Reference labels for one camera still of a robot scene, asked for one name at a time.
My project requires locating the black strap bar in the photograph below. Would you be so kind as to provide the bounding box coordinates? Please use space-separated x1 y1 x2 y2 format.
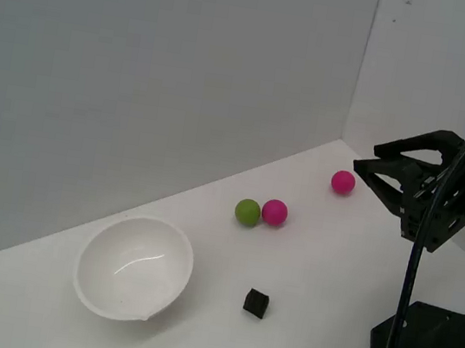
384 80 465 348

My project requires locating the white round bowl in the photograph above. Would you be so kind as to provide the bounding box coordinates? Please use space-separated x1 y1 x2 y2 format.
67 206 201 332

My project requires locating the pink ball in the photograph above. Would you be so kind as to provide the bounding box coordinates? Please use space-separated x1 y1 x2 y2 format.
328 168 358 198
259 197 290 229

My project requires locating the green ball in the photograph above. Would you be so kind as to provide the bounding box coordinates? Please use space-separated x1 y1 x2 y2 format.
232 197 263 229

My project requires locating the black foam box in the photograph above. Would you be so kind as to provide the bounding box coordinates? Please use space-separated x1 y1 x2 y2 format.
241 287 272 321

